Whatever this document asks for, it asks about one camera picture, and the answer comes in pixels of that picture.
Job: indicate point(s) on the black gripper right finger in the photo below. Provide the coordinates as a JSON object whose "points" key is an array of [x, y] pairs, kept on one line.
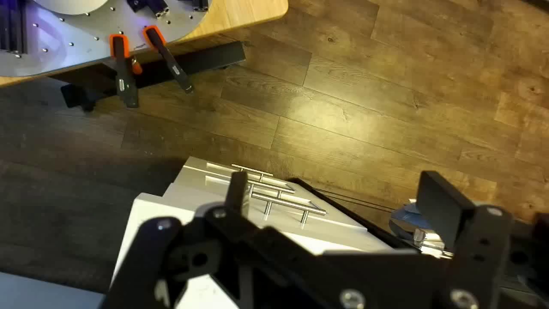
{"points": [[446, 209]]}

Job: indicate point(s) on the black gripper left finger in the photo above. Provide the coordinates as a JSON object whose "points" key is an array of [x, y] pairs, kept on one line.
{"points": [[237, 191]]}

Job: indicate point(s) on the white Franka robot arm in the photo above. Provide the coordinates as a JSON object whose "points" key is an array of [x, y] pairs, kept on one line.
{"points": [[70, 4]]}

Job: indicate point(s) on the white drawer cabinet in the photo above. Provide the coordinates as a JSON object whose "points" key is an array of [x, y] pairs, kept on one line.
{"points": [[189, 191]]}

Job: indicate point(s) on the orange black bar clamp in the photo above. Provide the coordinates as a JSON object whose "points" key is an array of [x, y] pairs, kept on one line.
{"points": [[122, 70], [168, 58]]}

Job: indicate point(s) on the light wooden cart top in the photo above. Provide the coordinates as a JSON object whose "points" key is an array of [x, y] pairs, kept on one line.
{"points": [[240, 15]]}

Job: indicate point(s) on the dark blue aluminium extrusion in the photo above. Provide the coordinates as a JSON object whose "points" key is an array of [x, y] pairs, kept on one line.
{"points": [[10, 27]]}

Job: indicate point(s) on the black cart frame bar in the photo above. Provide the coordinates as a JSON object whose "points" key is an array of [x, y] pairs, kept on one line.
{"points": [[211, 58]]}

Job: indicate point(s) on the grey metal base plate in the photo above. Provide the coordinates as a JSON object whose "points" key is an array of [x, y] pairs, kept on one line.
{"points": [[86, 35]]}

